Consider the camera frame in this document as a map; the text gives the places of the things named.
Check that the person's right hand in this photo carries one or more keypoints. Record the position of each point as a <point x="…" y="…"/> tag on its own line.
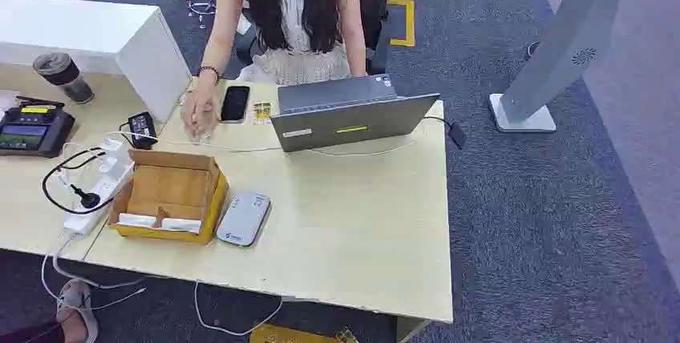
<point x="199" y="106"/>

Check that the stack of cards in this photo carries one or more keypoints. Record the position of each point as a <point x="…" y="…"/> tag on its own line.
<point x="136" y="220"/>
<point x="181" y="225"/>

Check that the black smartphone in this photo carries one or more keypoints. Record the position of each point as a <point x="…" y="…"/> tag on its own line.
<point x="235" y="103"/>

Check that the black power adapter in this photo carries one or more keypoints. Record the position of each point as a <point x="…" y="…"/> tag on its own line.
<point x="142" y="129"/>

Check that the small yellow card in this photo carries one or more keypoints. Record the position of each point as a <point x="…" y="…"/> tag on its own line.
<point x="262" y="110"/>

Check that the wooden card box, yellow rim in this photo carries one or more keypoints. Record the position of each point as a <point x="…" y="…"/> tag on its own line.
<point x="170" y="186"/>

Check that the white power strip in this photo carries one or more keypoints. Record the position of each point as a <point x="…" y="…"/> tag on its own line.
<point x="103" y="186"/>

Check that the person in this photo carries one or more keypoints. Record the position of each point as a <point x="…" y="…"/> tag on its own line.
<point x="297" y="27"/>

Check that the dark cup with lid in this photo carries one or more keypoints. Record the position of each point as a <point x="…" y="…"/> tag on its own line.
<point x="63" y="78"/>

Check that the grey laptop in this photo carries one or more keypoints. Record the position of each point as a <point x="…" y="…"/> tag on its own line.
<point x="350" y="123"/>

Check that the black controller with screen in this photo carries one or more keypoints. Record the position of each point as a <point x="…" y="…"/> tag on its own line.
<point x="33" y="129"/>

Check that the black office chair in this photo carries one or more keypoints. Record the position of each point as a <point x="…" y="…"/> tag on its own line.
<point x="378" y="6"/>

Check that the person's foot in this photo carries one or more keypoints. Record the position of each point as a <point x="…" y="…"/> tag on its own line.
<point x="77" y="311"/>

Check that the desk leg panel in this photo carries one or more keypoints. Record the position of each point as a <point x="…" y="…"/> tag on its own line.
<point x="410" y="328"/>

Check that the grey kiosk stand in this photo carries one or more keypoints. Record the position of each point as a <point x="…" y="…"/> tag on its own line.
<point x="563" y="43"/>

